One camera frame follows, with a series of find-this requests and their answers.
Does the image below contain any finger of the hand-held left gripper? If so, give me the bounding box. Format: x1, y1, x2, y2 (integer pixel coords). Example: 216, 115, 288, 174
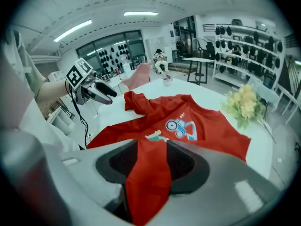
88, 87, 114, 105
94, 81, 118, 98

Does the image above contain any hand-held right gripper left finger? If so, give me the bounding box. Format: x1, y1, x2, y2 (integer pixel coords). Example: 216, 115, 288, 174
60, 138, 139, 222

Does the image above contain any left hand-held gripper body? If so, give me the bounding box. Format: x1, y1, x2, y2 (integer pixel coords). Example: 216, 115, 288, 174
65, 57, 98, 106

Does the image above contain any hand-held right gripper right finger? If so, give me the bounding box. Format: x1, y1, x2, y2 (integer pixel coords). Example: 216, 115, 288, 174
145, 140, 283, 226

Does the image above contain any red t-shirt with print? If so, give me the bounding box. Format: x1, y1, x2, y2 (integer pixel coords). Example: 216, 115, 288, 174
87, 90, 252, 226

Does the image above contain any person's left forearm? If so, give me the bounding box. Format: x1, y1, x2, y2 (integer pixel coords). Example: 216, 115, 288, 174
35, 79, 71, 103

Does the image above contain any pink armchair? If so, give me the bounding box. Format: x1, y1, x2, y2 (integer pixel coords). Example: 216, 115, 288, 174
122, 62, 151, 91

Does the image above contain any row of black hanging bags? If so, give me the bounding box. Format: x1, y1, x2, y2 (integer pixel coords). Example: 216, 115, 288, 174
98, 43, 130, 72

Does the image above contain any ceiling light tube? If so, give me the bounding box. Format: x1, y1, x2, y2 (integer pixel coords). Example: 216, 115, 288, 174
124, 11, 159, 17
53, 19, 93, 43

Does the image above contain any yellow artificial flower bouquet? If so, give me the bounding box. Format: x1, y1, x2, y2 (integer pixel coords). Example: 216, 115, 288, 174
221, 83, 278, 145

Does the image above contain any black-legged table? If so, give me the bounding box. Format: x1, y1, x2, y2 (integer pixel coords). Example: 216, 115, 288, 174
182, 57, 215, 86

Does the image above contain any table with light blue cloth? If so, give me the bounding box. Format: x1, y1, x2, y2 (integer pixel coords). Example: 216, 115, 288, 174
249, 76, 280, 108

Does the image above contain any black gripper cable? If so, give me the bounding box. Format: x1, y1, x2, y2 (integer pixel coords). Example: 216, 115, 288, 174
64, 79, 89, 149

